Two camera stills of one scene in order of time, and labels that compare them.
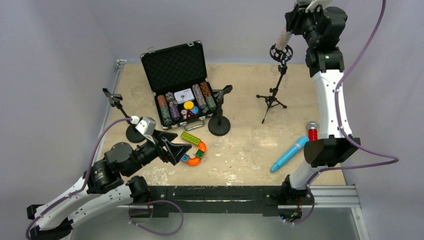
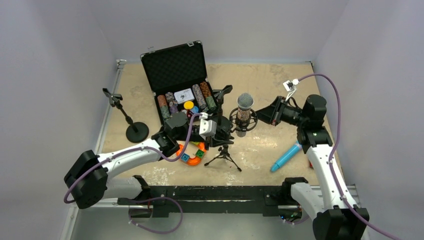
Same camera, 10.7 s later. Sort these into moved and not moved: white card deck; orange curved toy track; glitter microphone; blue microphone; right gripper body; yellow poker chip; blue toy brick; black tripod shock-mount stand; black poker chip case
Moved: glitter microphone; right gripper body; black tripod shock-mount stand
Not moved: orange curved toy track; blue toy brick; blue microphone; yellow poker chip; white card deck; black poker chip case
